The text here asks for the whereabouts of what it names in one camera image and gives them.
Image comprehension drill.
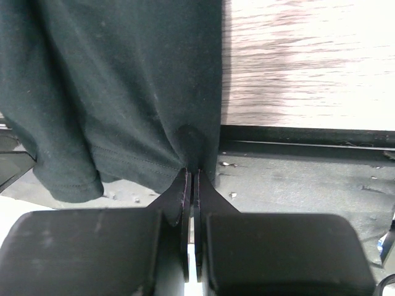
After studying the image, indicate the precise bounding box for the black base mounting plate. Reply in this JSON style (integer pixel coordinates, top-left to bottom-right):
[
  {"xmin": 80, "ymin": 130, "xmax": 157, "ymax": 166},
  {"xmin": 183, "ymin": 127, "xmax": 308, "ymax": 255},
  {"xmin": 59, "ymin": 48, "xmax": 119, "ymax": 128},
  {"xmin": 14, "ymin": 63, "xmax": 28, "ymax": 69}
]
[{"xmin": 0, "ymin": 125, "xmax": 395, "ymax": 266}]

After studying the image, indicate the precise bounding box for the black t shirt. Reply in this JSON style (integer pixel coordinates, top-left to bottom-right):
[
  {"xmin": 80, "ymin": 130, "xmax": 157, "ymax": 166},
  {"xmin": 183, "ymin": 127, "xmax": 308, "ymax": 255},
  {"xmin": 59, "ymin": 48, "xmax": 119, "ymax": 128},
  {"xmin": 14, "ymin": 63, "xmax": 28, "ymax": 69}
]
[{"xmin": 1, "ymin": 1, "xmax": 223, "ymax": 203}]

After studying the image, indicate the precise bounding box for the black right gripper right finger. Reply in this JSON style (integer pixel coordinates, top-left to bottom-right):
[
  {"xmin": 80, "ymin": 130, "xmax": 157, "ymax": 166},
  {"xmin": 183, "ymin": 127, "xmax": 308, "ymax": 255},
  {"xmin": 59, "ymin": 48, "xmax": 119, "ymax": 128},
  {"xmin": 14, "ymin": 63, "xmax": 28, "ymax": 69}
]
[{"xmin": 193, "ymin": 171, "xmax": 376, "ymax": 295}]

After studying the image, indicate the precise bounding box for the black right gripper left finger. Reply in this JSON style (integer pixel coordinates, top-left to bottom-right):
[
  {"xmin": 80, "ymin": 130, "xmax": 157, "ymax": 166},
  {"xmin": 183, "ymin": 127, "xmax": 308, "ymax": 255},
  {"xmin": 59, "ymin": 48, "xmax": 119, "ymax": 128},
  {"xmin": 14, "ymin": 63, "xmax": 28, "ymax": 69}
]
[{"xmin": 1, "ymin": 169, "xmax": 191, "ymax": 295}]

